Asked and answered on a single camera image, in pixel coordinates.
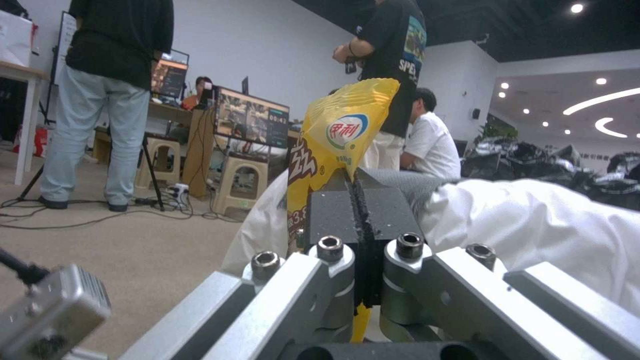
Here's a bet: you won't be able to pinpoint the white table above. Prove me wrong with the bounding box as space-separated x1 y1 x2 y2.
0 59 51 187

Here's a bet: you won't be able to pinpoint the black tripod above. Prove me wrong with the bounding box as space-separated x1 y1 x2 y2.
17 127 166 213

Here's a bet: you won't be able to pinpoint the standing person with printed shirt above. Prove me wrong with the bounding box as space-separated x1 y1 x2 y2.
332 0 429 172

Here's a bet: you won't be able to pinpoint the black floor cables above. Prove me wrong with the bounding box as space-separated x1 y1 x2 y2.
0 194 242 231

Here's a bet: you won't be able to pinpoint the small monitor on desk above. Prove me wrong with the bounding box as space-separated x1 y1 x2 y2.
149 58 190 99

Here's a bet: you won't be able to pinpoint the beige plastic stool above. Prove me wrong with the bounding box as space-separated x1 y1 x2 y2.
212 155 272 219
135 135 182 191

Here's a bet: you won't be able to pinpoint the seated person in white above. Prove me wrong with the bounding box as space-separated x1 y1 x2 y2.
399 88 462 180

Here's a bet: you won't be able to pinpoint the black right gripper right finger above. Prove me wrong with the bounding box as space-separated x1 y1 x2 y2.
357 168 640 360

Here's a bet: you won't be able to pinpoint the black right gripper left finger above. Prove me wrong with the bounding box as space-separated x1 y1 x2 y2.
119 168 361 360

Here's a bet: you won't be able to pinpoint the curved ceiling lamp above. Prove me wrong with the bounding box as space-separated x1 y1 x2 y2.
562 87 640 139

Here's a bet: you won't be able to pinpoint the seated person in orange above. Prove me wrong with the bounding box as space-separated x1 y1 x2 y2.
179 76 214 112

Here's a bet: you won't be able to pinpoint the green potted plant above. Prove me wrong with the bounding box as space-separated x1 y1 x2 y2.
477 114 519 142

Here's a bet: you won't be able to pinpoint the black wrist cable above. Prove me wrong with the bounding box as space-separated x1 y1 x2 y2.
0 247 50 287

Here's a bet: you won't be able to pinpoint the red and white bag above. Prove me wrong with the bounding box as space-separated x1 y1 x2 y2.
12 124 54 159

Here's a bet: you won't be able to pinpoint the silver wrist connector box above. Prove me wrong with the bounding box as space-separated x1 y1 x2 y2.
0 263 112 360

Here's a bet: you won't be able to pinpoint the large monitor on stand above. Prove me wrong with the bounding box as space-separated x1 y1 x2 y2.
213 86 291 149

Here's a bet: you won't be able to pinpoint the yellow snack wrapper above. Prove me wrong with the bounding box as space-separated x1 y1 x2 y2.
285 77 401 344

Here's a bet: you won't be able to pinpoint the pile of black bags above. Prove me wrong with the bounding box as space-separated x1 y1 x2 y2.
459 136 640 202

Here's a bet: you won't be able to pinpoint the whiteboard on stand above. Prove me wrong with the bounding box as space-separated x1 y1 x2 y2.
49 11 79 88

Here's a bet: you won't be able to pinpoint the wooden desk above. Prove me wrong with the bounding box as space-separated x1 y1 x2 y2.
147 100 217 200

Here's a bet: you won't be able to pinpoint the white paper bag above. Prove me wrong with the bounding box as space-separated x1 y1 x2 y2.
0 9 39 68

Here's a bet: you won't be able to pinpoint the standing person in pale trousers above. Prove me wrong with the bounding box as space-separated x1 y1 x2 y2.
38 0 175 213

